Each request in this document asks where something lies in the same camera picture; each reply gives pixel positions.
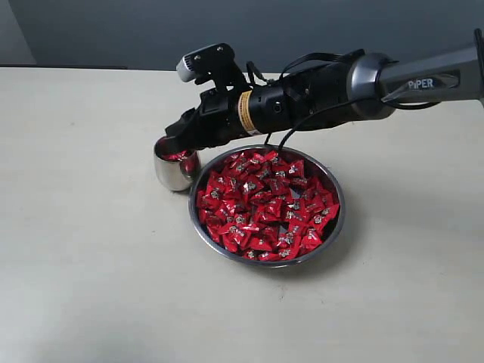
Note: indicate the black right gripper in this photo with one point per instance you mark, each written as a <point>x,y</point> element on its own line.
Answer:
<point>226,116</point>

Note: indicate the red candy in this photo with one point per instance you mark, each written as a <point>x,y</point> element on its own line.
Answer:
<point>237,234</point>
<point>212,195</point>
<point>311,240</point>
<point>260,244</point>
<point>177,158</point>

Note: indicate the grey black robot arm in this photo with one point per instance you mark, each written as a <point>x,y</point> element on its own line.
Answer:
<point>316,91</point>

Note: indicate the small steel cup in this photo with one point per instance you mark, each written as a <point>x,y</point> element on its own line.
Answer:
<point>175,177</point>

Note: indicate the round steel bowl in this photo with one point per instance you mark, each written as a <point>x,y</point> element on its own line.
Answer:
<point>328,180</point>

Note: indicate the red wrapped candy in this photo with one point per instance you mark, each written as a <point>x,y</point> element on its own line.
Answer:
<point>311,240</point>
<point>260,244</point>
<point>237,234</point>
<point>212,195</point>

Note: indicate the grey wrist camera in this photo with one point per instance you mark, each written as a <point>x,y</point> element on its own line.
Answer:
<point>209,63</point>

